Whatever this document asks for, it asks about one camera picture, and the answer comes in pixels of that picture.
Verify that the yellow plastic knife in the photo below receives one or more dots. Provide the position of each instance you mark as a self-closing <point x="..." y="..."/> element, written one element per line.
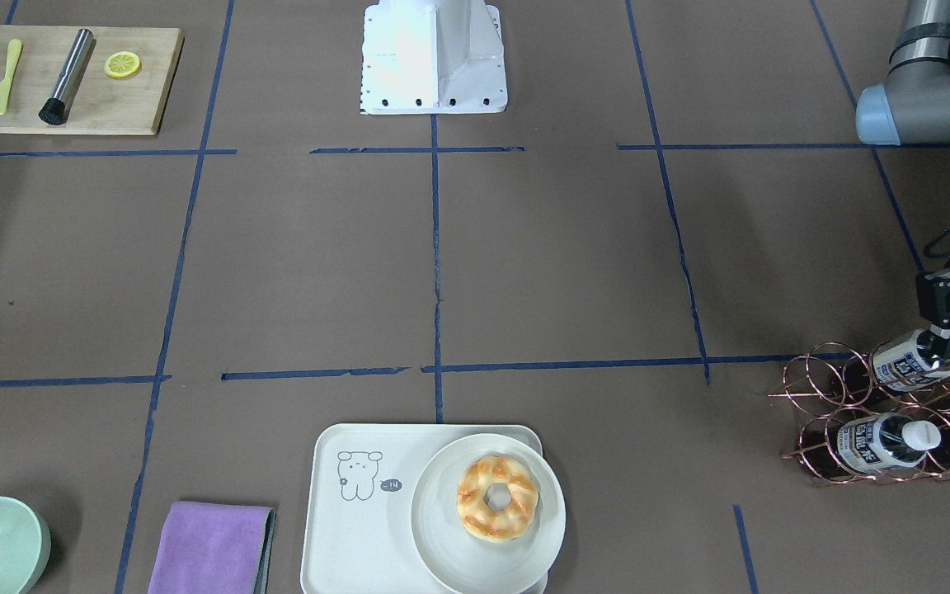
<point x="12" y="57"/>

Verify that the beige serving tray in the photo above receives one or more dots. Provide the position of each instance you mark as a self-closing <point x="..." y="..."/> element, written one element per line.
<point x="358" y="536"/>

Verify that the metal muddler black tip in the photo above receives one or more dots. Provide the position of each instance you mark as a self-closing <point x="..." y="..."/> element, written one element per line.
<point x="55" y="111"/>

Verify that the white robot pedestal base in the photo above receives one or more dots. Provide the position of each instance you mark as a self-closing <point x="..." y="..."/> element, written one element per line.
<point x="433" y="57"/>

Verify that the wooden cutting board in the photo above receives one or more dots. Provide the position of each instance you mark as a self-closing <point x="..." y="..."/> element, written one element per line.
<point x="85" y="80"/>

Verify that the beige round plate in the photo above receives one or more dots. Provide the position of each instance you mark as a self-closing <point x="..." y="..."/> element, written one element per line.
<point x="462" y="563"/>

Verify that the glazed donut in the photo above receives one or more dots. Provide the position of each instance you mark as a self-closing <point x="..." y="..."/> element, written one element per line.
<point x="497" y="499"/>

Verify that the copper wire bottle rack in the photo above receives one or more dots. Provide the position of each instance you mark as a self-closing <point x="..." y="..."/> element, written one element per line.
<point x="832" y="386"/>

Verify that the lemon slice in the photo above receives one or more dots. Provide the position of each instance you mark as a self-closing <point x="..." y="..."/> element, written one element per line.
<point x="123" y="64"/>

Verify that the purple folded cloth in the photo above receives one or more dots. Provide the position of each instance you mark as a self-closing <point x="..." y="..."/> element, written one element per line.
<point x="214" y="548"/>

